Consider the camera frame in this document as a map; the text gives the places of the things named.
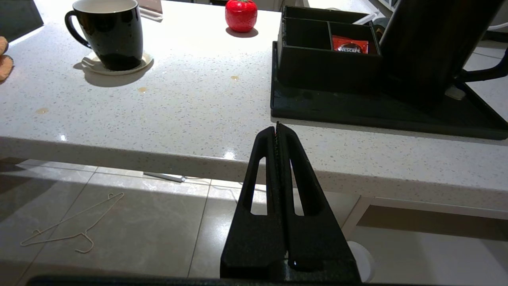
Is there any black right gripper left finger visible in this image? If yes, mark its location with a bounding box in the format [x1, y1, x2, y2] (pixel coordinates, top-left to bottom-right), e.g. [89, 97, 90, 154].
[220, 126, 287, 278]

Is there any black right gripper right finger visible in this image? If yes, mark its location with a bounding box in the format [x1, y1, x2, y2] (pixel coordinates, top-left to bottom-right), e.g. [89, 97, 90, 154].
[276, 122, 356, 272]

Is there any black electric kettle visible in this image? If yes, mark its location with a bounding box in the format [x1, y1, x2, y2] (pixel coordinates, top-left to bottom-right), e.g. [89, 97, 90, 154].
[379, 0, 508, 108]

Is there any white round floor object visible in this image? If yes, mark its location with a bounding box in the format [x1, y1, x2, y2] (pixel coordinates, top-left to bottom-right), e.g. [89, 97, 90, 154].
[346, 240, 374, 283]

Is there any white kitchen base cabinet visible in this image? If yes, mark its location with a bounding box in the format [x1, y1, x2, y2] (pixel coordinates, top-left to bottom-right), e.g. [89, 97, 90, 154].
[341, 195, 508, 286]

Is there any white floor power strip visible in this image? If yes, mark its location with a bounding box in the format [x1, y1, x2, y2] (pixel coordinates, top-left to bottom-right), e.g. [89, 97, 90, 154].
[143, 172, 186, 184]

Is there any large black serving tray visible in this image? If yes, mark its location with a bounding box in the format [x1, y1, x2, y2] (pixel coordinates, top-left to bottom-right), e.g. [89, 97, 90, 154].
[270, 41, 508, 140]

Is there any black compartment organizer box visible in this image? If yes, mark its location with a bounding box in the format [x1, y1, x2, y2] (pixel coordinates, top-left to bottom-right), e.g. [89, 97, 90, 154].
[277, 6, 383, 94]

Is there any red sachet packet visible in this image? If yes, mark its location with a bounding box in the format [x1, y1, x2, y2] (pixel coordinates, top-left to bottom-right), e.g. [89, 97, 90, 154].
[331, 35, 369, 54]

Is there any grey blue rag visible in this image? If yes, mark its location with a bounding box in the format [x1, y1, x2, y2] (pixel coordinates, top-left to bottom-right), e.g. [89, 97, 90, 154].
[371, 17, 389, 42]

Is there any round grey coaster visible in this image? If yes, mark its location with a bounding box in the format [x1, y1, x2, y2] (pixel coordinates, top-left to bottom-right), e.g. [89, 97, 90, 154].
[81, 52, 154, 77]

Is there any red tomato toy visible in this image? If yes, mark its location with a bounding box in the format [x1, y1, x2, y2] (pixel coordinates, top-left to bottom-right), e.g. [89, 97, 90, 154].
[225, 0, 258, 33]

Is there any black mug white inside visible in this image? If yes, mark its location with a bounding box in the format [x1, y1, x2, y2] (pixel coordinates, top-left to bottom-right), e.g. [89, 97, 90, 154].
[65, 0, 144, 72]

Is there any beige QR code sign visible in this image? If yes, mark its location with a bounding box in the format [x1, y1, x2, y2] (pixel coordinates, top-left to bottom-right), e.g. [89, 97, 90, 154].
[137, 0, 164, 23]

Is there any orange fluffy towel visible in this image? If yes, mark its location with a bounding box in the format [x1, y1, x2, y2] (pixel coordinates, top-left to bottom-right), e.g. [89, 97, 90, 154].
[0, 37, 14, 83]

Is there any white wire hanger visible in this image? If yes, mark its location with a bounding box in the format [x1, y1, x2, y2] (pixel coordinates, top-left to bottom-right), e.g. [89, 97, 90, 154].
[20, 192, 125, 255]

